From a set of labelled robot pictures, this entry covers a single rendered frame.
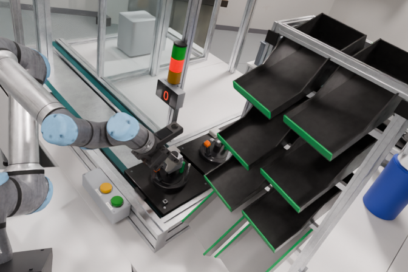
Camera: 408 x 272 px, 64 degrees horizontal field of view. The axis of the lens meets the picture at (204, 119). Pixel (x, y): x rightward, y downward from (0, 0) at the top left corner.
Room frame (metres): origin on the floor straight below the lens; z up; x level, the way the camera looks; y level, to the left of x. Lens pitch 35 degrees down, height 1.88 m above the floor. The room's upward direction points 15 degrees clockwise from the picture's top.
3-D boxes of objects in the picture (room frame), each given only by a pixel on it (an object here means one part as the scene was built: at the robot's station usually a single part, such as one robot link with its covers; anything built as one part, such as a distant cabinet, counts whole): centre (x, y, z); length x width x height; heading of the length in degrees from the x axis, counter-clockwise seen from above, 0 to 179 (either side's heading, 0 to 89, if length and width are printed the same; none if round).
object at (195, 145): (1.07, -0.09, 1.01); 0.24 x 0.24 x 0.13; 53
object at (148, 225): (0.92, 0.38, 0.91); 0.89 x 0.06 x 0.11; 53
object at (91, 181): (0.75, 0.27, 0.93); 0.21 x 0.07 x 0.06; 53
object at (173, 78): (1.08, 0.15, 1.29); 0.05 x 0.05 x 0.05
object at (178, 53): (1.08, 0.15, 1.39); 0.05 x 0.05 x 0.05
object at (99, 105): (1.07, 0.29, 0.91); 0.84 x 0.28 x 0.10; 53
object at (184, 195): (0.87, 0.07, 0.96); 0.24 x 0.24 x 0.02; 53
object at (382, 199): (1.14, -0.89, 1.00); 0.16 x 0.16 x 0.27
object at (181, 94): (1.08, 0.15, 1.29); 0.12 x 0.05 x 0.25; 53
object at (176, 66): (1.08, 0.15, 1.34); 0.05 x 0.05 x 0.05
